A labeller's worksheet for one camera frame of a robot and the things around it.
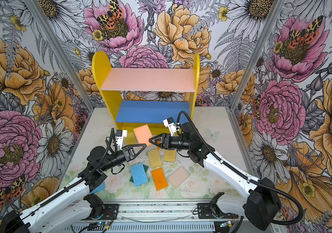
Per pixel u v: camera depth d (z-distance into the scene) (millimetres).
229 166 477
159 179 844
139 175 832
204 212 739
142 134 696
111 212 733
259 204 394
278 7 715
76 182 511
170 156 934
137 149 649
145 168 871
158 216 743
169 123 666
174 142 629
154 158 931
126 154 608
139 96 1192
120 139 639
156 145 642
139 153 684
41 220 429
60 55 892
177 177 848
